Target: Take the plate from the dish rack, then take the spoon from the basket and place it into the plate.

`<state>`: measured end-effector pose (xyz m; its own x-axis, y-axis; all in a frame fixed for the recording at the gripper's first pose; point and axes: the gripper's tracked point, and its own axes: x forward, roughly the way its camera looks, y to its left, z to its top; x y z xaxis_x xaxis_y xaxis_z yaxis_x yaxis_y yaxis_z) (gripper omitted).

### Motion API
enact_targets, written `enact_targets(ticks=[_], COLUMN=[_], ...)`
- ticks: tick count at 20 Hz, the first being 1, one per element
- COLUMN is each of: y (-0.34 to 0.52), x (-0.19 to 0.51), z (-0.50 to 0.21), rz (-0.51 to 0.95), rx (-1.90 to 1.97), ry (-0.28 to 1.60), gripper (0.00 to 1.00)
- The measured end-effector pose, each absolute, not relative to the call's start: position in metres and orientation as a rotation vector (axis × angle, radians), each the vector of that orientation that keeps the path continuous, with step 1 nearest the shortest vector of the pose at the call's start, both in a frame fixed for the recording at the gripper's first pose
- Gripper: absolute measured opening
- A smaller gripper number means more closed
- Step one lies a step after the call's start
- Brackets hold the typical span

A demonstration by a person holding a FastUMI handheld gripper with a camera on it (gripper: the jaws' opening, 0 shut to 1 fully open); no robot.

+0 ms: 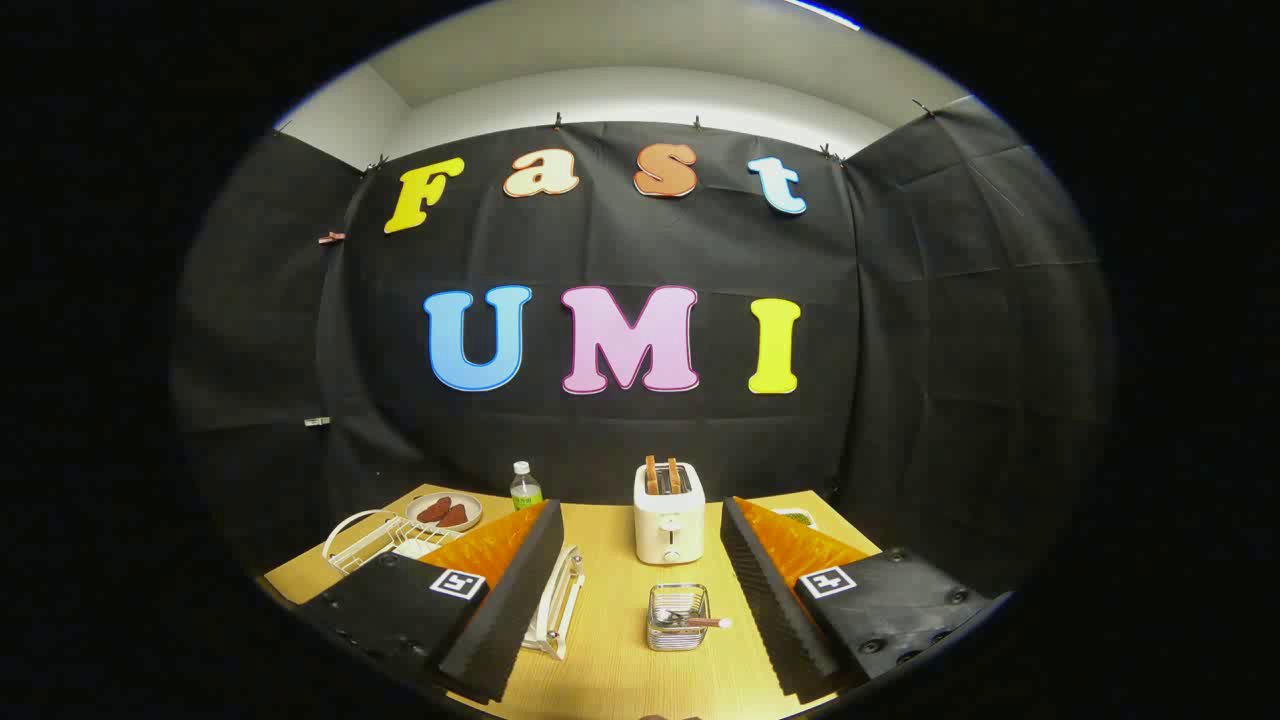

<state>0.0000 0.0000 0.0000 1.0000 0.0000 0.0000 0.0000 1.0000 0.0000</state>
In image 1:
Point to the toasted bread slice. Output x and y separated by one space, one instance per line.
674 475
651 475

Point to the brown sausage piece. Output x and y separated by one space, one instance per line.
435 510
454 516

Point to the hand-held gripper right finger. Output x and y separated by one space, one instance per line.
765 600

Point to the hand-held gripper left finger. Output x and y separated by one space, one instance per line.
520 590

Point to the white divided grain dish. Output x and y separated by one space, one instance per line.
797 517

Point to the small plate with sausages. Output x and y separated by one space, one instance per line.
470 500

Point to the green label drink bottle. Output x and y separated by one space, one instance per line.
525 490

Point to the white toaster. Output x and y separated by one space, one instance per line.
668 525

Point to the black backdrop cloth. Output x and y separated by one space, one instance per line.
700 440

